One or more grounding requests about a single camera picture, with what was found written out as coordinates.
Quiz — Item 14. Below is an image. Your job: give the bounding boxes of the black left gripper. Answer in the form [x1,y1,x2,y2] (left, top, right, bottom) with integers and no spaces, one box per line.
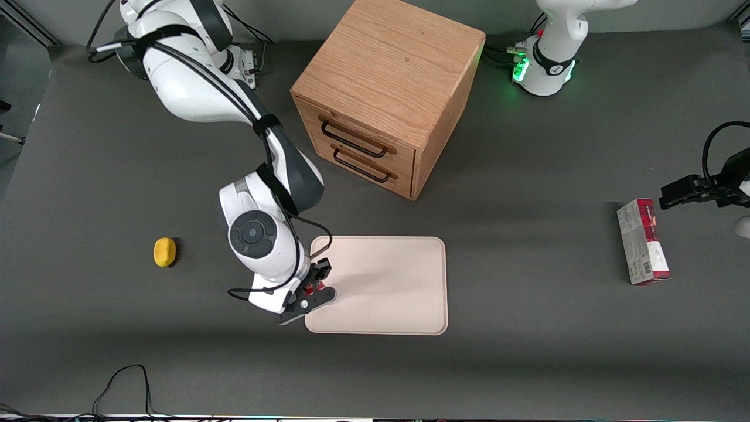
[659,147,750,210]

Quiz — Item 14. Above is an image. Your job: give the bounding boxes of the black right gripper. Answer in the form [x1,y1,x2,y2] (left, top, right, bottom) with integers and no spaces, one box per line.
[277,258,338,326]

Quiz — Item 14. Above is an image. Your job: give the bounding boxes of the cream plastic tray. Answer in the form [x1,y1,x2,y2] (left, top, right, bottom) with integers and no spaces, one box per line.
[305,236,449,336]

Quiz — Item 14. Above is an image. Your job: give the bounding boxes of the red white carton box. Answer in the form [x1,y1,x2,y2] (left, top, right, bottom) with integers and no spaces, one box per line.
[616,198,671,287]

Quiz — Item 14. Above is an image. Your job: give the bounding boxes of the yellow lemon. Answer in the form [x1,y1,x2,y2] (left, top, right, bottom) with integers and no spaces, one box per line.
[154,237,176,268]

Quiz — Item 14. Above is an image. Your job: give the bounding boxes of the wooden drawer cabinet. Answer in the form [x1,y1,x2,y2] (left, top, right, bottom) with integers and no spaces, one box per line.
[290,0,486,202]

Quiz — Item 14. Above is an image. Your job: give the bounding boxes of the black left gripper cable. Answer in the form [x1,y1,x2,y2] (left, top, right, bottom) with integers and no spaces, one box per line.
[702,121,750,188]

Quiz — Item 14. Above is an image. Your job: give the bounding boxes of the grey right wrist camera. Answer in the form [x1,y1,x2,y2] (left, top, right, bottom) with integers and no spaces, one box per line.
[248,286,294,315]

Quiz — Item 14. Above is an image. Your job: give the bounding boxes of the black metal drawer handle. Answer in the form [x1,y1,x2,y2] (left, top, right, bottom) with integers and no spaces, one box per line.
[319,116,398,159]
[332,147,399,183]

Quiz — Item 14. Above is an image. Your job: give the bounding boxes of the black cable loop on table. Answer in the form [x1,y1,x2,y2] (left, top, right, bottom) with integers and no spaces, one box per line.
[93,364,154,420]

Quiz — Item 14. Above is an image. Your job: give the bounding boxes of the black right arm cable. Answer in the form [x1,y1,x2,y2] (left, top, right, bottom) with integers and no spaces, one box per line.
[88,0,333,302]

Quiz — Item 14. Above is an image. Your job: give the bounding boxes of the black left base cables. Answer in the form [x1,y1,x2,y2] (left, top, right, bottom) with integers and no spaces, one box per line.
[483,44,525,70]

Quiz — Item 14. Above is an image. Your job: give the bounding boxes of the black base cables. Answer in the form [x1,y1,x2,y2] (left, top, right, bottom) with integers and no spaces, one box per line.
[223,6,274,74]
[483,44,525,70]

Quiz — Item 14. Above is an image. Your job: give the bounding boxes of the black right base cables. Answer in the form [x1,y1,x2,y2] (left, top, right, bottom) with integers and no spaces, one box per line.
[223,6,274,74]

